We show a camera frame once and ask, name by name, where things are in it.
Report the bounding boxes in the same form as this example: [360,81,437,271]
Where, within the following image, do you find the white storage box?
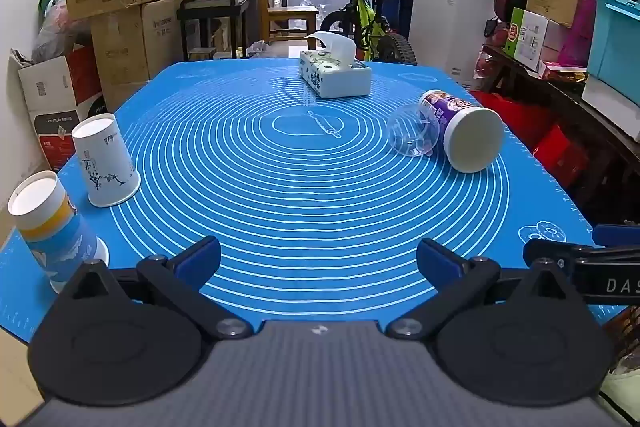
[581,74,640,128]

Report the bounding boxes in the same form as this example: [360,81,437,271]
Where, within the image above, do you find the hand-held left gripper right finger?
[387,237,582,341]

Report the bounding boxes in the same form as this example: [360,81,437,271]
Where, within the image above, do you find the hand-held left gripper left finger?
[60,235,253,341]

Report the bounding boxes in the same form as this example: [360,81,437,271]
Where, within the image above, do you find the white tissue box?
[298,32,373,100]

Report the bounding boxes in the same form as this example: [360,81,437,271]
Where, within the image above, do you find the red packages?
[469,89,592,189]

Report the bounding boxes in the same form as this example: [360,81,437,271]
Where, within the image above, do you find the white cup with ink drawing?
[71,114,142,209]

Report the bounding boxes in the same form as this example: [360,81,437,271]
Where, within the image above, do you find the clear plastic cup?
[388,102,442,158]

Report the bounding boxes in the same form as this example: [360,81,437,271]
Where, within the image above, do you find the teal storage bin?
[585,0,640,93]

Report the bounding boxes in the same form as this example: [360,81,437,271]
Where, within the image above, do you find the reddish plastic bag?
[32,0,94,63]

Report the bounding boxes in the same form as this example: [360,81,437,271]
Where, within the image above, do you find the green and black bicycle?
[299,0,419,67]

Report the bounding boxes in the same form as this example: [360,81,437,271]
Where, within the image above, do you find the blue silicone baking mat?
[0,57,629,344]

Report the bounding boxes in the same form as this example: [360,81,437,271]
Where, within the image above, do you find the blue and yellow paper cup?
[7,170,110,294]

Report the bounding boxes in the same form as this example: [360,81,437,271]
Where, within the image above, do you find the green and white box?
[503,6,566,73]

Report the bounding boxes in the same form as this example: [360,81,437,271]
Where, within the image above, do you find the white cup with purple print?
[418,89,506,174]

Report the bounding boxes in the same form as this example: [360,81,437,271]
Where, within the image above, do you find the dark wooden side table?
[481,44,640,224]

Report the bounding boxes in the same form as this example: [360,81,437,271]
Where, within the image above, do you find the pink bag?
[557,0,599,68]

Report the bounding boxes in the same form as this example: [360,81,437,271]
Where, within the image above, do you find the plain brown cardboard box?
[91,0,184,110]

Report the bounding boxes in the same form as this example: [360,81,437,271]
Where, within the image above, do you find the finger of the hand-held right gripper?
[523,238,609,265]
[592,223,640,249]

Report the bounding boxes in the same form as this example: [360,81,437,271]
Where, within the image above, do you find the white chest freezer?
[407,0,504,84]

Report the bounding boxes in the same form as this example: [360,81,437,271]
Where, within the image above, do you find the white and red cardboard box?
[18,46,109,174]

